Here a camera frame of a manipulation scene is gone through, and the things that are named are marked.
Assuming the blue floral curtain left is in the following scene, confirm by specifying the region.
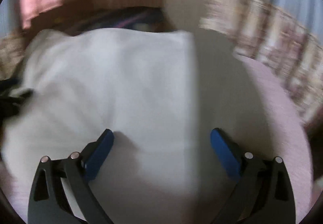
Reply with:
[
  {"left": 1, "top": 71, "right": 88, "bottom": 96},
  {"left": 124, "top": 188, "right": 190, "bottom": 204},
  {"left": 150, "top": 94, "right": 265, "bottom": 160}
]
[{"left": 1, "top": 0, "right": 24, "bottom": 80}]

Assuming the brown bed with blankets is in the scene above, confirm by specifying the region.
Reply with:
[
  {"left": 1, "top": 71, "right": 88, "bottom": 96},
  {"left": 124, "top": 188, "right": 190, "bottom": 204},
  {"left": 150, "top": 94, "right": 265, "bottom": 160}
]
[{"left": 24, "top": 0, "right": 176, "bottom": 39}]

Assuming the blue floral curtain right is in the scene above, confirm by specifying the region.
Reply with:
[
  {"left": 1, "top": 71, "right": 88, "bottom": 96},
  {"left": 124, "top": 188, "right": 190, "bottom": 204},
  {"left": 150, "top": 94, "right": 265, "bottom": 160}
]
[{"left": 200, "top": 0, "right": 322, "bottom": 125}]

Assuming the blue floral curtain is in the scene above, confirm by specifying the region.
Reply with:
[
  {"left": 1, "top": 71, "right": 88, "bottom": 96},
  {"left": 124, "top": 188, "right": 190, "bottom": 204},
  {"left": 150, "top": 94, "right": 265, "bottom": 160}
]
[
  {"left": 200, "top": 0, "right": 322, "bottom": 125},
  {"left": 1, "top": 0, "right": 24, "bottom": 80}
]

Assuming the grey and white garment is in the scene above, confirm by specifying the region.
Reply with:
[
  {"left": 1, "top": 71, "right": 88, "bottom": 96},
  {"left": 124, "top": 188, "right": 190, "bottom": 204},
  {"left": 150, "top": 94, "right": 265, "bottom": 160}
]
[{"left": 2, "top": 29, "right": 274, "bottom": 223}]

